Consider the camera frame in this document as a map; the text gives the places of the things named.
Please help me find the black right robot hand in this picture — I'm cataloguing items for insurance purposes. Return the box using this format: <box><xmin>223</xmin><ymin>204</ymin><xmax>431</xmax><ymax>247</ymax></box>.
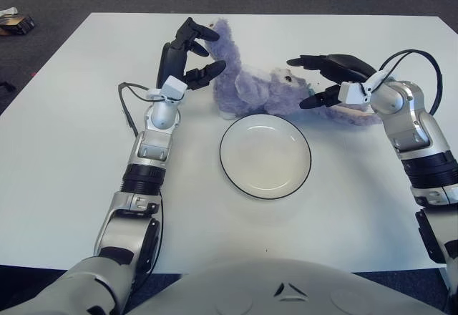
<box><xmin>286</xmin><ymin>53</ymin><xmax>379</xmax><ymax>110</ymax></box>

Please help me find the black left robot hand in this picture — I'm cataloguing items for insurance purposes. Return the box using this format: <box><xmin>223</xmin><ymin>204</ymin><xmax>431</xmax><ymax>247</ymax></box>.
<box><xmin>156</xmin><ymin>16</ymin><xmax>228</xmax><ymax>92</ymax></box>

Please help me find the purple plush bunny doll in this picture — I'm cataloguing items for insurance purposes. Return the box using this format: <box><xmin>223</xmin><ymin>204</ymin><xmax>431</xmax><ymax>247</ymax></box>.
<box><xmin>207</xmin><ymin>19</ymin><xmax>382</xmax><ymax>127</ymax></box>

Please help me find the white plate black rim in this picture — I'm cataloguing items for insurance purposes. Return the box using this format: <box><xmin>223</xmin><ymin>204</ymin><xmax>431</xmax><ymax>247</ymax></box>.
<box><xmin>219</xmin><ymin>114</ymin><xmax>312</xmax><ymax>200</ymax></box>

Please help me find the black brown box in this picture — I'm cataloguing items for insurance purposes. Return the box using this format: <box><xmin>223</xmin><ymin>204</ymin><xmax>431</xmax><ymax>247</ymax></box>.
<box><xmin>0</xmin><ymin>13</ymin><xmax>36</xmax><ymax>36</ymax></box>

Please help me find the grey robot torso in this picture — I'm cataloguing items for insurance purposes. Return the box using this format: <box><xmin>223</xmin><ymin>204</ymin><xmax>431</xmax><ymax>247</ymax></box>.
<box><xmin>125</xmin><ymin>256</ymin><xmax>444</xmax><ymax>315</ymax></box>

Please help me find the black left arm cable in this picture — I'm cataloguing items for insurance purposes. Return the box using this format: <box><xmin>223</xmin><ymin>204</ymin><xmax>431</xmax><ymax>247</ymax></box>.
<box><xmin>117</xmin><ymin>82</ymin><xmax>165</xmax><ymax>294</ymax></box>

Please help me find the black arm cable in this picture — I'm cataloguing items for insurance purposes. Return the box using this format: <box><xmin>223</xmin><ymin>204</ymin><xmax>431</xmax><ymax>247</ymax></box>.
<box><xmin>117</xmin><ymin>82</ymin><xmax>165</xmax><ymax>294</ymax></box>
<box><xmin>379</xmin><ymin>49</ymin><xmax>444</xmax><ymax>115</ymax></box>

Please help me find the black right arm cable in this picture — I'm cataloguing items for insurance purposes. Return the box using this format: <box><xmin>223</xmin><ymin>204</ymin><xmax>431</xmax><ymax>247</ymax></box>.
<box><xmin>379</xmin><ymin>49</ymin><xmax>444</xmax><ymax>115</ymax></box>

